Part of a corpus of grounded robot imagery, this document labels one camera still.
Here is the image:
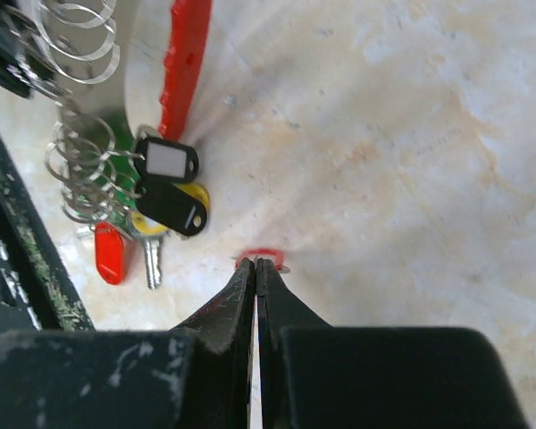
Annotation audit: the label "metal key organizer red handle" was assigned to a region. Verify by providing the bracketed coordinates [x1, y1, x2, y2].
[21, 1, 213, 139]

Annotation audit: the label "key with solid red tag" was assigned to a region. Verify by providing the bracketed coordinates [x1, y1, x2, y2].
[232, 248, 290, 273]

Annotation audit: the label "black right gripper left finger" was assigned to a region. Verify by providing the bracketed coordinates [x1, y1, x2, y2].
[0, 260, 255, 428]

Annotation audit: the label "keys with coloured tags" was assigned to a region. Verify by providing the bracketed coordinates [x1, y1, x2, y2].
[45, 106, 210, 290]

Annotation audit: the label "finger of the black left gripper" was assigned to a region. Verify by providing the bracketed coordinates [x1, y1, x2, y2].
[0, 1, 30, 98]

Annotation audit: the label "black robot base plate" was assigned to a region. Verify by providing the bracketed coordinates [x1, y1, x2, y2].
[0, 137, 94, 333]

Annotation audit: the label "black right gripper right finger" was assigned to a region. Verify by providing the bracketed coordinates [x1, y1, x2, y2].
[256, 259, 529, 428]

